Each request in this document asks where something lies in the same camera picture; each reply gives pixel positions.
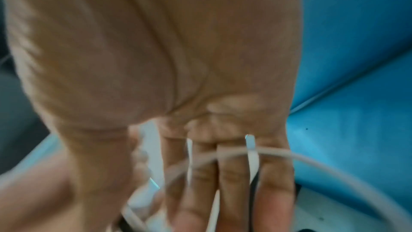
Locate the white table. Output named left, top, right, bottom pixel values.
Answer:
left=289, top=200, right=412, bottom=232

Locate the blue leather sofa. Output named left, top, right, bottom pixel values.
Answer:
left=286, top=0, right=412, bottom=219

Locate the black cables bundle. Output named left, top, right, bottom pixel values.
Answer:
left=248, top=172, right=262, bottom=226

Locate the person's right hand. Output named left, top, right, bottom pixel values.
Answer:
left=3, top=0, right=303, bottom=232

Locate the person's left hand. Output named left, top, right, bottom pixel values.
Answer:
left=0, top=153, right=85, bottom=232

